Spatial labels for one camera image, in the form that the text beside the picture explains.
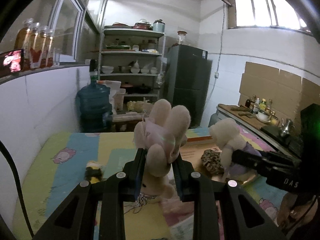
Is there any black wok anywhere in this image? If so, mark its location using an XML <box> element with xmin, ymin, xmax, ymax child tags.
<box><xmin>135</xmin><ymin>84</ymin><xmax>153</xmax><ymax>94</ymax></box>

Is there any kitchen counter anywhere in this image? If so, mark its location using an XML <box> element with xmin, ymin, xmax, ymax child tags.
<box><xmin>216</xmin><ymin>104</ymin><xmax>300</xmax><ymax>153</ymax></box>

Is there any row of dishes and ladles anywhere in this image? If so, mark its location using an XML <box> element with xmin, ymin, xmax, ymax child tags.
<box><xmin>119</xmin><ymin>61</ymin><xmax>159</xmax><ymax>75</ymax></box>

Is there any cluster of condiment bottles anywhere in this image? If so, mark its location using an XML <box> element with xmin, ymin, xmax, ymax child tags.
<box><xmin>245</xmin><ymin>95</ymin><xmax>274</xmax><ymax>113</ymax></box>

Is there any green tray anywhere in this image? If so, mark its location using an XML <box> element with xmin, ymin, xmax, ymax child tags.
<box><xmin>106</xmin><ymin>44</ymin><xmax>132</xmax><ymax>50</ymax></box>

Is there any translucent plastic container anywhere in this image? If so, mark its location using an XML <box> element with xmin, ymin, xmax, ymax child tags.
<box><xmin>114</xmin><ymin>89</ymin><xmax>126</xmax><ymax>110</ymax></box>

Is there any white floral soft pack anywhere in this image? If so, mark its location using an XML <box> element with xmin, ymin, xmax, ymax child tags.
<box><xmin>170</xmin><ymin>217</ymin><xmax>197</xmax><ymax>240</ymax></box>

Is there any cream plush toy purple dress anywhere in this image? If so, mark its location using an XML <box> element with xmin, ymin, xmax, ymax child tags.
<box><xmin>209</xmin><ymin>118</ymin><xmax>262</xmax><ymax>180</ymax></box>

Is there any amber liquid bottle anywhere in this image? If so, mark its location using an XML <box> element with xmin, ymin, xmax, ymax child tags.
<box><xmin>14</xmin><ymin>18</ymin><xmax>34</xmax><ymax>71</ymax></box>
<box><xmin>46</xmin><ymin>29</ymin><xmax>55</xmax><ymax>67</ymax></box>
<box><xmin>29</xmin><ymin>22</ymin><xmax>42</xmax><ymax>69</ymax></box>
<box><xmin>39</xmin><ymin>26</ymin><xmax>49</xmax><ymax>68</ymax></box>

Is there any row of small jars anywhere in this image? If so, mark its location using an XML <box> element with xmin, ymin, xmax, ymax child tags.
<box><xmin>110</xmin><ymin>38</ymin><xmax>160</xmax><ymax>52</ymax></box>

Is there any red pot with glass lid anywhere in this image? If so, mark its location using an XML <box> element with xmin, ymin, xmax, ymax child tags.
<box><xmin>133</xmin><ymin>19</ymin><xmax>153</xmax><ymax>30</ymax></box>

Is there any white sack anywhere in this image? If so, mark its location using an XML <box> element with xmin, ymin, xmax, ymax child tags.
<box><xmin>96</xmin><ymin>80</ymin><xmax>122</xmax><ymax>103</ymax></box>

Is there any black water jug pump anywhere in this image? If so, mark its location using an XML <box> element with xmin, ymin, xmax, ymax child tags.
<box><xmin>89</xmin><ymin>59</ymin><xmax>98</xmax><ymax>82</ymax></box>

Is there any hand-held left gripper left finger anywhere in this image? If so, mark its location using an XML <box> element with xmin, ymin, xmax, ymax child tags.
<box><xmin>32</xmin><ymin>148</ymin><xmax>148</xmax><ymax>240</ymax></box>

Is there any colourful printed blanket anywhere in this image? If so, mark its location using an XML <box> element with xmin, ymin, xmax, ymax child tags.
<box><xmin>12</xmin><ymin>126</ymin><xmax>288</xmax><ymax>240</ymax></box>

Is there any cardboard wall sheet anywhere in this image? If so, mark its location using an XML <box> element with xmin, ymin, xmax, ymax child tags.
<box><xmin>239</xmin><ymin>61</ymin><xmax>320</xmax><ymax>120</ymax></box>

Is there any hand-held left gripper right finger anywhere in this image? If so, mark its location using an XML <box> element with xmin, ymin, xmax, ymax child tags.
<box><xmin>171</xmin><ymin>152</ymin><xmax>285</xmax><ymax>240</ymax></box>

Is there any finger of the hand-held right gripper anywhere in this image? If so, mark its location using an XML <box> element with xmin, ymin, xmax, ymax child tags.
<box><xmin>230</xmin><ymin>149</ymin><xmax>302</xmax><ymax>178</ymax></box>

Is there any blue water jug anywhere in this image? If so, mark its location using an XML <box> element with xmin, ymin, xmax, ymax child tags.
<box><xmin>76</xmin><ymin>81</ymin><xmax>113</xmax><ymax>133</ymax></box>

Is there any black cable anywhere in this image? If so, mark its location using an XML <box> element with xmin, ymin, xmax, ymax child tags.
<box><xmin>0</xmin><ymin>140</ymin><xmax>34</xmax><ymax>238</ymax></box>

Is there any white bowl with rim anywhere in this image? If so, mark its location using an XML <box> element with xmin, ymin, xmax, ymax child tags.
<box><xmin>256</xmin><ymin>110</ymin><xmax>272</xmax><ymax>124</ymax></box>

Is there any black yellow plush toy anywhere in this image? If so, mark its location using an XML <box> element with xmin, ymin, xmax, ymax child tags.
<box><xmin>84</xmin><ymin>160</ymin><xmax>104</xmax><ymax>183</ymax></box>

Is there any metal kettle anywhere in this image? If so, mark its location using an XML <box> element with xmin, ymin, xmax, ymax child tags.
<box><xmin>279</xmin><ymin>118</ymin><xmax>294</xmax><ymax>137</ymax></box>

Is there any white sliding window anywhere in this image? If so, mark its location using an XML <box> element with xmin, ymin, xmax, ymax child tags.
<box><xmin>47</xmin><ymin>0</ymin><xmax>85</xmax><ymax>63</ymax></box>

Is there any person's right hand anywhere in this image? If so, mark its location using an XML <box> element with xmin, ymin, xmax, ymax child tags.
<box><xmin>276</xmin><ymin>192</ymin><xmax>315</xmax><ymax>235</ymax></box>

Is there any smartphone with lit screen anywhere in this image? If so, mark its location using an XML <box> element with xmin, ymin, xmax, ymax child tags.
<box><xmin>0</xmin><ymin>49</ymin><xmax>25</xmax><ymax>77</ymax></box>

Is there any dark clay pot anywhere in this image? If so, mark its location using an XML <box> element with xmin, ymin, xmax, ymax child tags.
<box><xmin>121</xmin><ymin>82</ymin><xmax>134</xmax><ymax>94</ymax></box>

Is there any leopard print pouch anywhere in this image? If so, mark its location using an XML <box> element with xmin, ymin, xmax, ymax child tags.
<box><xmin>201</xmin><ymin>149</ymin><xmax>224</xmax><ymax>175</ymax></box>

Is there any black refrigerator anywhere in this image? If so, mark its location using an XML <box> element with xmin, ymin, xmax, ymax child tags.
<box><xmin>162</xmin><ymin>44</ymin><xmax>213</xmax><ymax>128</ymax></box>

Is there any light blue enamel pot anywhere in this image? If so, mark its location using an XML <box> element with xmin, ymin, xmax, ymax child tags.
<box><xmin>153</xmin><ymin>19</ymin><xmax>165</xmax><ymax>33</ymax></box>

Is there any filled plastic bag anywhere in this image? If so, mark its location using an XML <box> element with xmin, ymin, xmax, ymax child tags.
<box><xmin>127</xmin><ymin>100</ymin><xmax>150</xmax><ymax>113</ymax></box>

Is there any cream plush rabbit pink dress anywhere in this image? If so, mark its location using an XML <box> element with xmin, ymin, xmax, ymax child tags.
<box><xmin>134</xmin><ymin>99</ymin><xmax>192</xmax><ymax>200</ymax></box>

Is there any barred window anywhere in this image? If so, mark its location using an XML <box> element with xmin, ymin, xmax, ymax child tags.
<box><xmin>226</xmin><ymin>0</ymin><xmax>312</xmax><ymax>32</ymax></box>

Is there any grey metal shelf rack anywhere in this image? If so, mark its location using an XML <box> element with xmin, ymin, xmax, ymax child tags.
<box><xmin>99</xmin><ymin>27</ymin><xmax>167</xmax><ymax>105</ymax></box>

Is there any black induction cooker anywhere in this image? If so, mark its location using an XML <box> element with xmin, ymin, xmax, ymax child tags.
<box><xmin>261</xmin><ymin>125</ymin><xmax>290</xmax><ymax>140</ymax></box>

